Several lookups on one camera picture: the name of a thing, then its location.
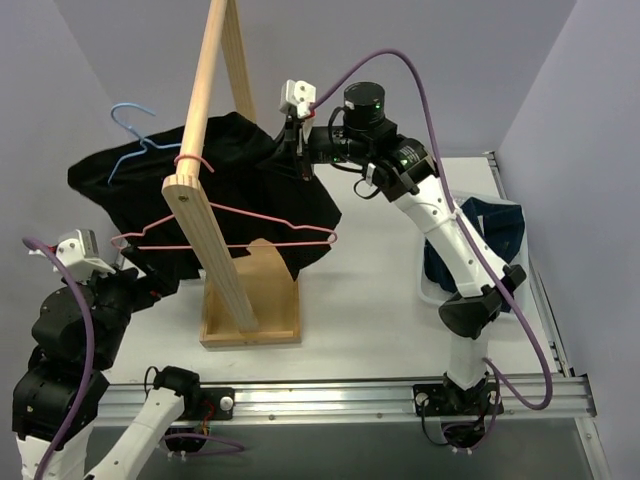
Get dark blue denim skirt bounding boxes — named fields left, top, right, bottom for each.
left=423, top=197, right=526, bottom=314

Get pink wire hanger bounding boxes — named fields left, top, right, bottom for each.
left=110, top=153, right=338, bottom=252

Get wooden clothes rack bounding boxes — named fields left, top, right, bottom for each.
left=162, top=0, right=301, bottom=348

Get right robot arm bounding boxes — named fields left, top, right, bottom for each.
left=267, top=80, right=526, bottom=415

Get black pleated skirt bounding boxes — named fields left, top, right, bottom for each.
left=68, top=112, right=341, bottom=280

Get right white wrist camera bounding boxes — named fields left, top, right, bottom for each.
left=279, top=79, right=316, bottom=119

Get aluminium mounting rail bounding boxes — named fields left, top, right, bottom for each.
left=94, top=377, right=596, bottom=426

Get blue wire hanger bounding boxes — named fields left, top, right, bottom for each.
left=107, top=102, right=181, bottom=185

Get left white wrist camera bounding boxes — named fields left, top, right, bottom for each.
left=48, top=229, right=116, bottom=283

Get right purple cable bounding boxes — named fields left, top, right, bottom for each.
left=308, top=48, right=554, bottom=410

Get white plastic basket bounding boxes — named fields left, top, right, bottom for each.
left=417, top=192, right=530, bottom=314

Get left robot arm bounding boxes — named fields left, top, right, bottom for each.
left=12, top=268, right=203, bottom=479

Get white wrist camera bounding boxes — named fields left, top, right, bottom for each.
left=279, top=79, right=316, bottom=119
left=48, top=229, right=116, bottom=283

